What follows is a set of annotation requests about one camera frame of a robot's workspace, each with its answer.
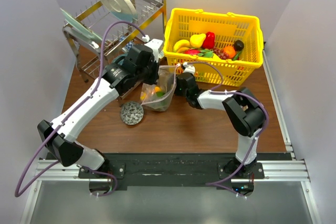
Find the green leafy vegetable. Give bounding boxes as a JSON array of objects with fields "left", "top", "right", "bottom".
[{"left": 156, "top": 91, "right": 165, "bottom": 98}]

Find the clear zip top bag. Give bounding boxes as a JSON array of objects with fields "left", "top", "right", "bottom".
[{"left": 140, "top": 66, "right": 178, "bottom": 112}]

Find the yellow pear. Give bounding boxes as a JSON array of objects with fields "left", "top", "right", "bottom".
[{"left": 190, "top": 34, "right": 206, "bottom": 48}]

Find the purple grape bunch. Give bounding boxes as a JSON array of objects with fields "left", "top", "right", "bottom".
[{"left": 213, "top": 47, "right": 229, "bottom": 60}]

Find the red bell pepper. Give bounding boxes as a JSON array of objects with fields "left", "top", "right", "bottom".
[{"left": 202, "top": 31, "right": 215, "bottom": 49}]

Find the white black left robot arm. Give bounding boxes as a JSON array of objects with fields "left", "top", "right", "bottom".
[{"left": 37, "top": 39, "right": 162, "bottom": 178}]

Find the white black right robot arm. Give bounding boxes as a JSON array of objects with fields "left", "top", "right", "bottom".
[{"left": 175, "top": 72, "right": 269, "bottom": 178}]

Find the teal scalloped plate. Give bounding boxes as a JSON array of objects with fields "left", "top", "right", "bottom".
[{"left": 112, "top": 54, "right": 127, "bottom": 66}]

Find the red pink fruit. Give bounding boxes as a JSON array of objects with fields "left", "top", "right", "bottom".
[{"left": 184, "top": 48, "right": 201, "bottom": 56}]

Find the blue chevron mug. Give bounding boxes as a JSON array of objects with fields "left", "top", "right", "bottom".
[{"left": 123, "top": 40, "right": 134, "bottom": 52}]

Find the yellow banana bunch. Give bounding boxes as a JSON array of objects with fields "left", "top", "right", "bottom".
[{"left": 173, "top": 39, "right": 191, "bottom": 53}]

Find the black white floral bowl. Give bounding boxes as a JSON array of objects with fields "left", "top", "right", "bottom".
[{"left": 120, "top": 101, "right": 144, "bottom": 126}]

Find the yellow plastic basket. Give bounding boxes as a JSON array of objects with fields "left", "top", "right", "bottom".
[{"left": 163, "top": 8, "right": 264, "bottom": 87}]

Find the orange fruit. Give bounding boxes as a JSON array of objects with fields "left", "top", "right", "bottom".
[{"left": 223, "top": 46, "right": 236, "bottom": 59}]

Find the green chili pepper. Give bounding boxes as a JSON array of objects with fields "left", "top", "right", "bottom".
[{"left": 232, "top": 51, "right": 241, "bottom": 61}]

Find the dark purple plum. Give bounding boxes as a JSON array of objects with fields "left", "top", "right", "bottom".
[{"left": 233, "top": 40, "right": 245, "bottom": 52}]

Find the steel dish rack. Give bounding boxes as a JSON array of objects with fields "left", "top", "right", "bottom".
[{"left": 62, "top": 0, "right": 167, "bottom": 83}]

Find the white round plate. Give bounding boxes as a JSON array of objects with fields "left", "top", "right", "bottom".
[{"left": 100, "top": 0, "right": 138, "bottom": 22}]

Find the light green plate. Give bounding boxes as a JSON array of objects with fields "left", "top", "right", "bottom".
[{"left": 60, "top": 7, "right": 102, "bottom": 45}]

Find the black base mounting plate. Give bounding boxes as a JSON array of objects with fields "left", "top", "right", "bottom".
[{"left": 78, "top": 152, "right": 266, "bottom": 192}]

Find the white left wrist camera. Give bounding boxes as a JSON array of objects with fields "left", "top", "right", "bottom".
[{"left": 142, "top": 35, "right": 164, "bottom": 62}]

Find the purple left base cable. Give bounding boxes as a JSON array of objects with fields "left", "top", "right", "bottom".
[{"left": 89, "top": 168, "right": 118, "bottom": 197}]

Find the aluminium frame rail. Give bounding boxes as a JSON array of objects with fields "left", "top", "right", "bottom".
[{"left": 19, "top": 153, "right": 85, "bottom": 224}]

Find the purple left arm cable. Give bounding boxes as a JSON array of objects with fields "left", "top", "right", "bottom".
[{"left": 14, "top": 20, "right": 149, "bottom": 198}]

